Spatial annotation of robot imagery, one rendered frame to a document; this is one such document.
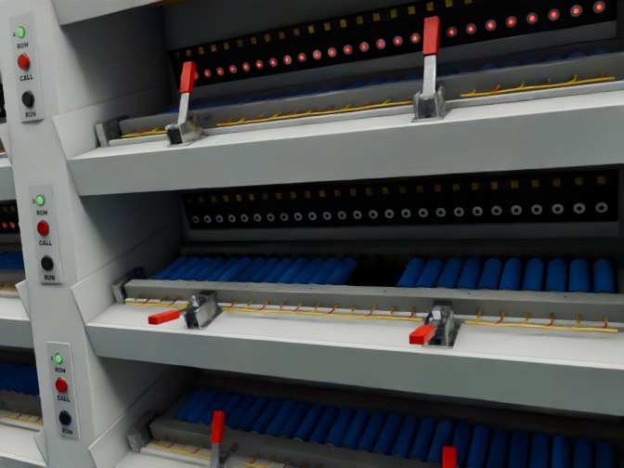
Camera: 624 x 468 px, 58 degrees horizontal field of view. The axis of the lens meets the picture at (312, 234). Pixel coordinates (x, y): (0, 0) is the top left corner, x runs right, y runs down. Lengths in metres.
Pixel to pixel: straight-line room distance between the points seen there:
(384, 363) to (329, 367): 0.06
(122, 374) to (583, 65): 0.63
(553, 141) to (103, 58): 0.55
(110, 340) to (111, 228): 0.14
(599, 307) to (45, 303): 0.62
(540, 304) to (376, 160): 0.19
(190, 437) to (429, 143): 0.48
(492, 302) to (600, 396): 0.11
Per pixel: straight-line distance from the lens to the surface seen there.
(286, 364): 0.58
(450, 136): 0.49
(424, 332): 0.46
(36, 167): 0.76
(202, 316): 0.63
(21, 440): 0.95
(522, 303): 0.54
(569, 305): 0.53
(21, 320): 0.83
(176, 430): 0.79
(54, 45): 0.74
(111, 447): 0.80
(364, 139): 0.51
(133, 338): 0.69
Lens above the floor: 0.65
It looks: 6 degrees down
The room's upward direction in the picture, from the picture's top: 4 degrees counter-clockwise
